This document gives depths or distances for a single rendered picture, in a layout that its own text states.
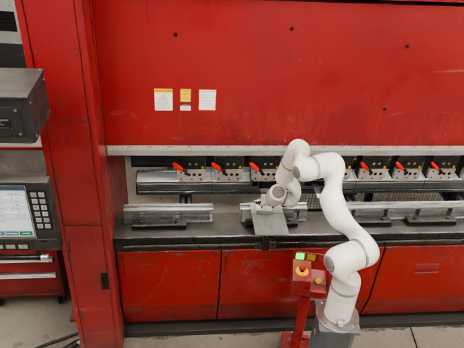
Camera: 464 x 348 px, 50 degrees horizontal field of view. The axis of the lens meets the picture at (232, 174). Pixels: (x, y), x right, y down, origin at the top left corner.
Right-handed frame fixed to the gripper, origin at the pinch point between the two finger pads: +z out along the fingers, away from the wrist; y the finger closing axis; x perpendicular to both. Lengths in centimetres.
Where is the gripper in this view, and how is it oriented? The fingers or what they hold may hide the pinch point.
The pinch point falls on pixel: (267, 204)
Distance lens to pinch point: 271.9
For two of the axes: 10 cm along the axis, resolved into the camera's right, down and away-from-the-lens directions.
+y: -9.9, 0.0, -1.0
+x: 0.3, 9.7, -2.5
